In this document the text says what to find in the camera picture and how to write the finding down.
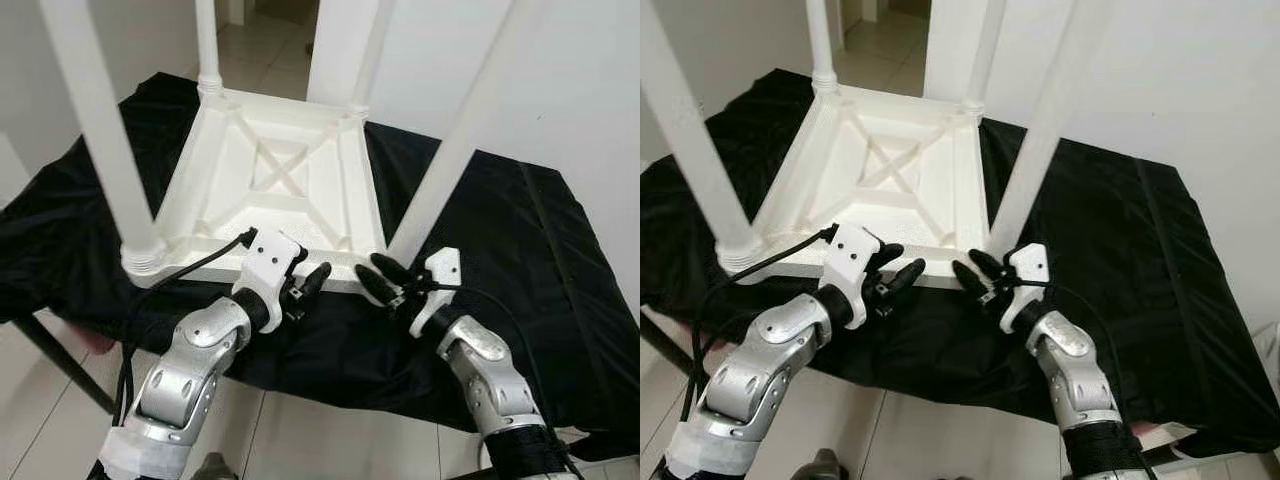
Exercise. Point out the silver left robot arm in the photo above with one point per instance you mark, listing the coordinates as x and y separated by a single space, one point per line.
185 370
760 370

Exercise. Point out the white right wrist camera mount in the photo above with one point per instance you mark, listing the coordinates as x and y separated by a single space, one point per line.
440 270
1030 262

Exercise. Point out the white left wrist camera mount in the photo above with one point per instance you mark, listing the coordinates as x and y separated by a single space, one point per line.
852 248
270 255

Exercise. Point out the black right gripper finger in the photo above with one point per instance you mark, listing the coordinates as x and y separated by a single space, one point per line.
375 285
988 263
392 267
968 277

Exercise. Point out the white plastic children table top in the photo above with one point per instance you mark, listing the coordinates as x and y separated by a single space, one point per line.
300 215
880 210

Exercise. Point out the black table cloth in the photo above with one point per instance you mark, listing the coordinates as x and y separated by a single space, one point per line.
1180 320
560 320

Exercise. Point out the pink table with black legs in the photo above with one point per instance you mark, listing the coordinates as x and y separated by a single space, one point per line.
60 365
665 342

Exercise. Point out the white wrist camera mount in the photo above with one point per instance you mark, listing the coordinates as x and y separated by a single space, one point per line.
440 270
1030 262
270 255
852 248

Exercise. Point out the white plastic table leg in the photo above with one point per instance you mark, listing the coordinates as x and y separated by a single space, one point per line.
700 150
982 70
1045 130
107 130
207 45
820 45
460 130
365 75

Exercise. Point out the grey left robot foot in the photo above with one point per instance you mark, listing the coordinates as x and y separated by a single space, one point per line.
215 468
828 466

